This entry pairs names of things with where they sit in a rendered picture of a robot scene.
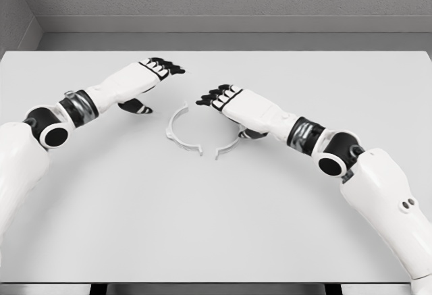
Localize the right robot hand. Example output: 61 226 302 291
195 84 281 140

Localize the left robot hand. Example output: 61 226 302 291
109 57 187 115

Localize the white pipe clamp half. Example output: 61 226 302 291
214 126 242 161
165 101 205 158

